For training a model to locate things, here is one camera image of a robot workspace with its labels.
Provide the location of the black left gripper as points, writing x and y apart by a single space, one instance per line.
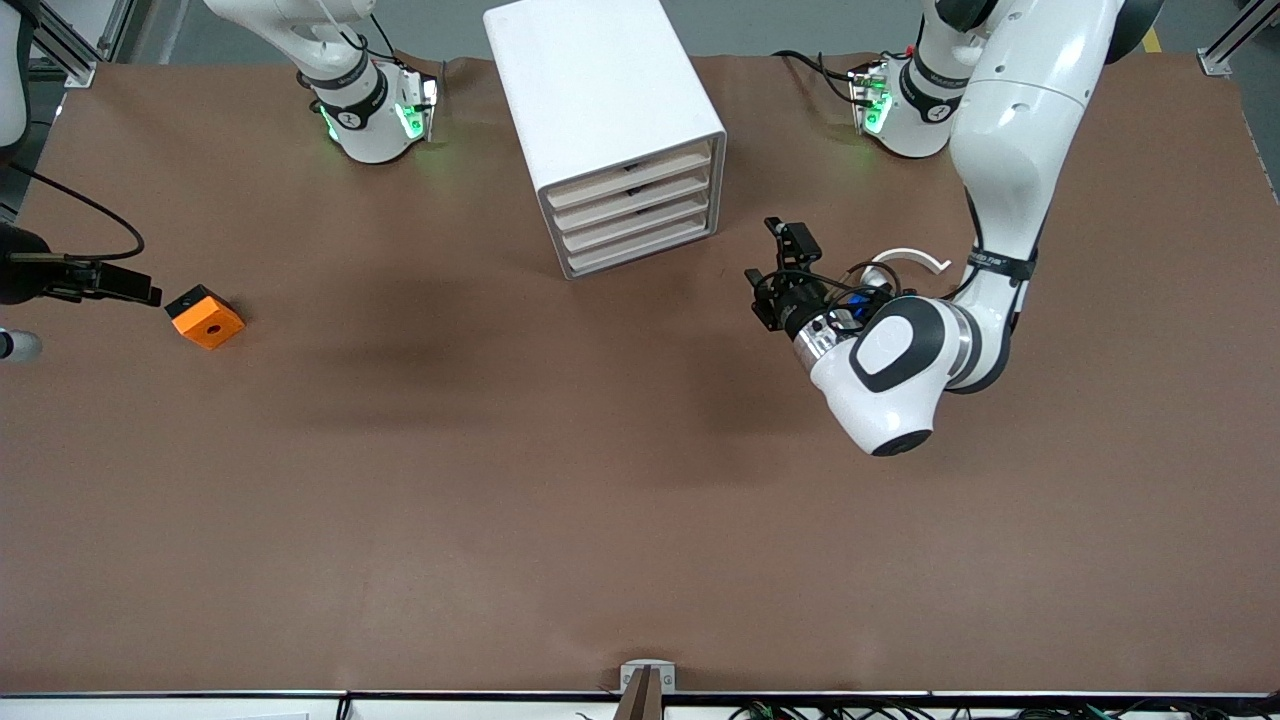
795 309

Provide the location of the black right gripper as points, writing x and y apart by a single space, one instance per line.
22 274

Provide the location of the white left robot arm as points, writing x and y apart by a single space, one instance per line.
1020 100

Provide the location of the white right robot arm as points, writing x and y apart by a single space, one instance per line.
365 120

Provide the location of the grey arm base connector box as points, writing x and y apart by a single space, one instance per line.
420 105
868 100

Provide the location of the orange block with hole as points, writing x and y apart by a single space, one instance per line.
210 325

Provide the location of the white curved plastic clamp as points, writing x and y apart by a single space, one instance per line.
915 253

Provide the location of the aluminium frame profile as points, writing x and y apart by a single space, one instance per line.
1213 64
82 70

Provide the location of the grey table edge bracket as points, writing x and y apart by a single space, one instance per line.
627 680

